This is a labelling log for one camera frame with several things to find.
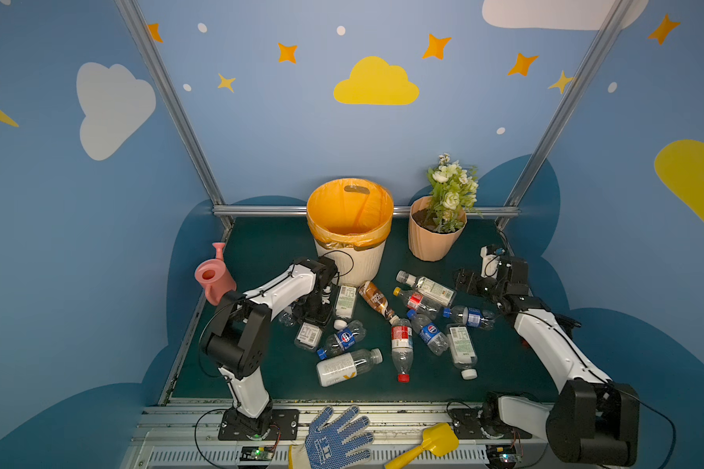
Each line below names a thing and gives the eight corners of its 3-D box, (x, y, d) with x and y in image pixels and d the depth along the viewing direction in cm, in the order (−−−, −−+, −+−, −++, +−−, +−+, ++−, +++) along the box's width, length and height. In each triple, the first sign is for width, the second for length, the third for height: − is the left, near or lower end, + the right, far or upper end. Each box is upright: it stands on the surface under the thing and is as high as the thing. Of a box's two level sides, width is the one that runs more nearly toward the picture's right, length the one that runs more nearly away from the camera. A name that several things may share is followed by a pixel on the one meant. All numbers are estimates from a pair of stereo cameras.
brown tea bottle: (391, 328, 91) (392, 323, 89) (358, 292, 100) (358, 286, 97) (402, 320, 93) (403, 315, 91) (368, 285, 102) (369, 279, 99)
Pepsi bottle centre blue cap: (323, 366, 83) (323, 363, 81) (314, 350, 86) (312, 346, 84) (368, 335, 89) (369, 331, 87) (358, 322, 92) (358, 317, 90)
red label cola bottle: (394, 382, 81) (395, 377, 78) (389, 324, 93) (390, 318, 89) (417, 382, 81) (420, 377, 78) (409, 324, 93) (411, 318, 89)
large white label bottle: (320, 389, 80) (318, 384, 76) (315, 366, 84) (314, 361, 80) (384, 369, 83) (385, 364, 80) (377, 348, 87) (378, 343, 84)
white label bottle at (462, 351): (456, 379, 82) (458, 377, 81) (445, 328, 92) (446, 324, 91) (479, 379, 82) (482, 377, 81) (466, 328, 92) (468, 324, 91)
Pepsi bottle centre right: (435, 358, 85) (437, 355, 83) (403, 317, 94) (404, 313, 92) (450, 348, 88) (453, 344, 85) (417, 309, 96) (418, 304, 94)
